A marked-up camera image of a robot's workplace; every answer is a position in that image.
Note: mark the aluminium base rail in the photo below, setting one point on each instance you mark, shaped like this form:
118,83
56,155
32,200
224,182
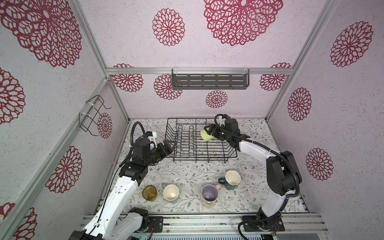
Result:
221,224

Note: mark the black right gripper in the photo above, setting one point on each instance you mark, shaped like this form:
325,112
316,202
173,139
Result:
213,130

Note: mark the black wire dish rack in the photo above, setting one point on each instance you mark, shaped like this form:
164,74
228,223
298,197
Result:
190,146

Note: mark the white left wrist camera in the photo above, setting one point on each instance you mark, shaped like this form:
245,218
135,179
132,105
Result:
152,137

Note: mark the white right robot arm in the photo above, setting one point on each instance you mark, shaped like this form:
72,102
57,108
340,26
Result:
283,176

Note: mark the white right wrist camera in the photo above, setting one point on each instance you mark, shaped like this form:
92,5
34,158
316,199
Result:
221,121

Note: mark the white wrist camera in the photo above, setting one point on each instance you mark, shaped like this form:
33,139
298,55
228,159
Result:
152,137
221,121

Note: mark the black wire wall basket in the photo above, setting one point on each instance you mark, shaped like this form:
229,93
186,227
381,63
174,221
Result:
96,121

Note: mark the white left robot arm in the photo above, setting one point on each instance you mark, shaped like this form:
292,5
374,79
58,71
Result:
104,225

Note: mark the dark green mug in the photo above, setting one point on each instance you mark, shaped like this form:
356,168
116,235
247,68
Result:
231,180

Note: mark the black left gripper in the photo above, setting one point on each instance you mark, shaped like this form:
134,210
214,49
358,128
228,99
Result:
167,150

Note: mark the dark grey wall shelf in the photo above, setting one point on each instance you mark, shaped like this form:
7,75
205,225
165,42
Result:
213,81

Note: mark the pink mug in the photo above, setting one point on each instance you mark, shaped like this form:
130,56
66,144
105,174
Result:
210,195

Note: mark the grey cream cup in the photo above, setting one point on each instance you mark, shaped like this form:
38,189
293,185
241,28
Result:
171,192

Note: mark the light green cup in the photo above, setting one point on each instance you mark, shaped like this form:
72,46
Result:
206,135

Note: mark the amber glass cup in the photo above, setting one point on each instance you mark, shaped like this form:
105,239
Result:
149,193

